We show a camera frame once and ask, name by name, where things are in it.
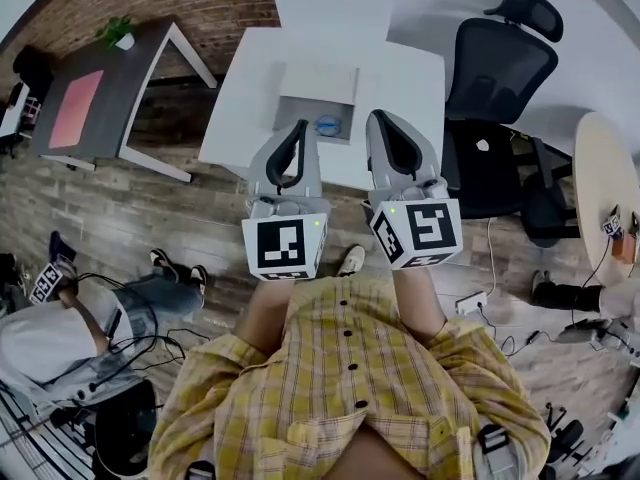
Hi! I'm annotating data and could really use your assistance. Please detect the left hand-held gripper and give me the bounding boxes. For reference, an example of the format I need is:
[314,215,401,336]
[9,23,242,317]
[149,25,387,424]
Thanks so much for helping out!
[241,119,330,283]

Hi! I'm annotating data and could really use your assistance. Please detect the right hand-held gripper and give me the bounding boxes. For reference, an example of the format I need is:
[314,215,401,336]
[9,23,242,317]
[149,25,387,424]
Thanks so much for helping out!
[365,110,462,271]

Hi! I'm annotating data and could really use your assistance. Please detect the blue object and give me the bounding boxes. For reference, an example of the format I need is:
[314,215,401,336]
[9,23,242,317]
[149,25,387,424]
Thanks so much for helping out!
[312,114,344,138]

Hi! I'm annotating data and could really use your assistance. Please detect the grey box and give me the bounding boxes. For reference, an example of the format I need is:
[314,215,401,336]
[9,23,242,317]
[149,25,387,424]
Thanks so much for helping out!
[272,65,361,147]

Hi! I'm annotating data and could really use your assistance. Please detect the person's left forearm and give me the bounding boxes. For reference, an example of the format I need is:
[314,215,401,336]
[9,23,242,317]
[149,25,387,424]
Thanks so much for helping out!
[234,280,296,357]

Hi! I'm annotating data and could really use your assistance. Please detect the person's right forearm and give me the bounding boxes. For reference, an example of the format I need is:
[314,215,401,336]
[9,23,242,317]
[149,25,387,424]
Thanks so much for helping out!
[392,266,449,339]

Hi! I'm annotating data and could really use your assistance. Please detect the orange box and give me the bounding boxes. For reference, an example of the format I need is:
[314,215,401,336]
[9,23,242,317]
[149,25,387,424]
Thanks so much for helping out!
[610,230,640,264]

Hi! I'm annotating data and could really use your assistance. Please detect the white rectangular table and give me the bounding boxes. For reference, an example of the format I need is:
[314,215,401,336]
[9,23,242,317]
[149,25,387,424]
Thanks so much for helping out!
[198,26,447,192]

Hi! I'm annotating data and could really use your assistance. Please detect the person's white shoe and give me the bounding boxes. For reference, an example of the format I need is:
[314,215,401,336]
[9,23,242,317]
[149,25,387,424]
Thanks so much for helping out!
[337,245,366,278]

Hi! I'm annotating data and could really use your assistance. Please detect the black mesh office chair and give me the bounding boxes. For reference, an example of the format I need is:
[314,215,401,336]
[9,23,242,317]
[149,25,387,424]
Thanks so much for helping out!
[442,0,574,219]

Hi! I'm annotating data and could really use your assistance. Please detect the white power strip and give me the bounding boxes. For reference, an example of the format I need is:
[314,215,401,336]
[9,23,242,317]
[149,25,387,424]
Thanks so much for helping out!
[455,290,489,315]

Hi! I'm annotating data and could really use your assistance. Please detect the black chair with armrest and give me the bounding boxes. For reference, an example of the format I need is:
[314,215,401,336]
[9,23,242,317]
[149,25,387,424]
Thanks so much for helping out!
[522,137,582,248]

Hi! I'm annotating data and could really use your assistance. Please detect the dark table with white legs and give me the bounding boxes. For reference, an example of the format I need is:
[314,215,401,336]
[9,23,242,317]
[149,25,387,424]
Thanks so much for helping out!
[32,17,219,184]

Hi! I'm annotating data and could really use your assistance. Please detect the round beige table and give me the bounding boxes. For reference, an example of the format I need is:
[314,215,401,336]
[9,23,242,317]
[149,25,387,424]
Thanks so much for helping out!
[572,111,640,289]

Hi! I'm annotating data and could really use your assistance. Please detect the green plant in white pot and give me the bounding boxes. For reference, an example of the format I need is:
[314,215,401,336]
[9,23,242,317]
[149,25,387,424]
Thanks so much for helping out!
[94,15,137,52]

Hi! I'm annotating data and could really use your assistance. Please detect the pink mat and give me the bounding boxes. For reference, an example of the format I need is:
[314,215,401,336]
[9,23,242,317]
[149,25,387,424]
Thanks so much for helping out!
[48,69,105,150]

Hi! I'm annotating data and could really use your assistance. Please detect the yellow plaid shirt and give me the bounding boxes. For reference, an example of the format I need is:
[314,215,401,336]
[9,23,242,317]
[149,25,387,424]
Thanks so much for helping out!
[147,275,551,480]

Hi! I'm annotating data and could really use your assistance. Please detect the gripper on round table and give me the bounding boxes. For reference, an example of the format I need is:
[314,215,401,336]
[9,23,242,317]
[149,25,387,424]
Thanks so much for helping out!
[601,205,624,239]

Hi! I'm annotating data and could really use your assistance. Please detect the grey flat device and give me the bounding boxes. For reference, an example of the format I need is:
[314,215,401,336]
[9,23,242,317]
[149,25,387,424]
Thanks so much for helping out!
[557,317,640,354]

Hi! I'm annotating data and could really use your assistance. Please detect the black chair with star base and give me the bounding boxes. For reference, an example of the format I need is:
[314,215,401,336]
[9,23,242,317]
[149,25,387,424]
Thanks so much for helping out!
[542,402,586,464]

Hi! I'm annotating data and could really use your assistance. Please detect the white metal rack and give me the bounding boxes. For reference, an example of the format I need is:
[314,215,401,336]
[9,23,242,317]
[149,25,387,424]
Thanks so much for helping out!
[0,382,96,480]

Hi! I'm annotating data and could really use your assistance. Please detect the white cable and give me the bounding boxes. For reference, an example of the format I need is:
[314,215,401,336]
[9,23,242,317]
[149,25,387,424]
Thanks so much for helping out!
[485,215,499,299]

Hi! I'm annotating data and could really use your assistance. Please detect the black floor cable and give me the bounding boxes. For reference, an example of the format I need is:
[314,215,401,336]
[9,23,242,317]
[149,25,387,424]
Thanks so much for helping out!
[74,272,211,384]

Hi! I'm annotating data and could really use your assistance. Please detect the black cable with adapter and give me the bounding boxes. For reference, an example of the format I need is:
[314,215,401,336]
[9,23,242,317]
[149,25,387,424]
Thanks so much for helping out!
[477,302,556,357]

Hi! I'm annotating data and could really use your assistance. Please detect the grey strap with black buckle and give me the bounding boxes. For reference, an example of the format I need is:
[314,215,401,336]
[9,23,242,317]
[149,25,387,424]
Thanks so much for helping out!
[474,422,526,480]

